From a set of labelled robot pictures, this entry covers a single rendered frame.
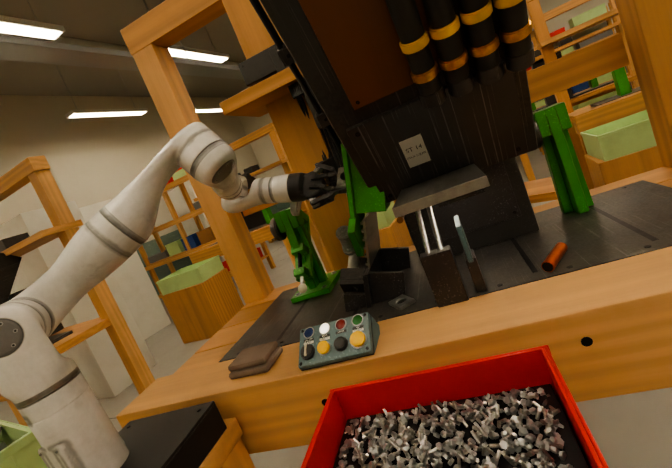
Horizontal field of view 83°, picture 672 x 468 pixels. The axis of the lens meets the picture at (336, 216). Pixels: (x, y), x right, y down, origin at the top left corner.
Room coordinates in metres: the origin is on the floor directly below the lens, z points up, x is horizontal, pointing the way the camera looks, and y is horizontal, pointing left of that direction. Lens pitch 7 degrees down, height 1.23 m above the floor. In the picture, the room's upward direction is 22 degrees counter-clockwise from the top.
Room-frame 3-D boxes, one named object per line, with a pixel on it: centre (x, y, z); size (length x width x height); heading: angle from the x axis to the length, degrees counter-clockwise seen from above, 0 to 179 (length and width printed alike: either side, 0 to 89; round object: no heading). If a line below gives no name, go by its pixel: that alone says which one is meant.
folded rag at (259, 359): (0.78, 0.28, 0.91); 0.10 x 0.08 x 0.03; 70
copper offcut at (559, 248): (0.70, -0.36, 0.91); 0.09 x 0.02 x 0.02; 131
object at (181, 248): (6.83, 2.53, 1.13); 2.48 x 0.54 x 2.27; 63
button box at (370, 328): (0.70, 0.09, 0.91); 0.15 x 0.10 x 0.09; 72
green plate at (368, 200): (0.89, -0.10, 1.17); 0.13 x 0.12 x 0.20; 72
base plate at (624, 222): (0.92, -0.19, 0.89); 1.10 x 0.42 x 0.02; 72
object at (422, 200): (0.80, -0.23, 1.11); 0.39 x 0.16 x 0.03; 162
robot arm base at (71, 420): (0.62, 0.54, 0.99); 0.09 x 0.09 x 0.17; 67
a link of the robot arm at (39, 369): (0.61, 0.55, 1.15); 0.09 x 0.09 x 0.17; 19
